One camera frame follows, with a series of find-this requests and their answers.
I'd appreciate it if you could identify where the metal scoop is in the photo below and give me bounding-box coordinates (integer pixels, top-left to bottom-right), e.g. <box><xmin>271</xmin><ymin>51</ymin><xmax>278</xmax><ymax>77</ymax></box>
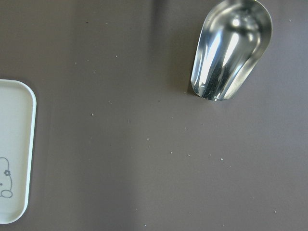
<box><xmin>191</xmin><ymin>0</ymin><xmax>272</xmax><ymax>101</ymax></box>

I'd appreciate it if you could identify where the white rectangular tray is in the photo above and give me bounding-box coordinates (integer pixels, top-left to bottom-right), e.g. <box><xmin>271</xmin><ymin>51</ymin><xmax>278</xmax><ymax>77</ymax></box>
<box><xmin>0</xmin><ymin>79</ymin><xmax>37</xmax><ymax>224</ymax></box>

